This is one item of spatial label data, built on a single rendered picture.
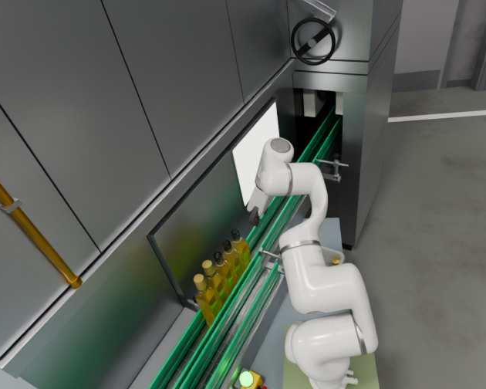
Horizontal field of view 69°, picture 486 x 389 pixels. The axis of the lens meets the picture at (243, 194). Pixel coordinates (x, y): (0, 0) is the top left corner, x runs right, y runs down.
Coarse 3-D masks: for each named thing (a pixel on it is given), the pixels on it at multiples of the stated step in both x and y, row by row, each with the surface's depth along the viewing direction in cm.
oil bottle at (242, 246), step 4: (232, 240) 133; (244, 240) 133; (232, 244) 132; (236, 244) 131; (240, 244) 131; (244, 244) 132; (236, 248) 131; (240, 248) 131; (244, 248) 133; (248, 248) 136; (240, 252) 132; (244, 252) 134; (248, 252) 137; (244, 256) 134; (248, 256) 138; (244, 260) 135; (248, 260) 139; (244, 264) 137; (244, 268) 138
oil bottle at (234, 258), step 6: (222, 252) 130; (234, 252) 128; (228, 258) 128; (234, 258) 128; (240, 258) 132; (234, 264) 129; (240, 264) 133; (234, 270) 131; (240, 270) 135; (240, 276) 136
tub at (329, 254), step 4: (324, 248) 154; (328, 248) 154; (324, 252) 155; (328, 252) 154; (332, 252) 152; (336, 252) 151; (340, 252) 151; (324, 256) 157; (328, 256) 155; (332, 256) 154; (336, 256) 153; (340, 256) 151; (328, 260) 157; (340, 260) 148; (328, 264) 156
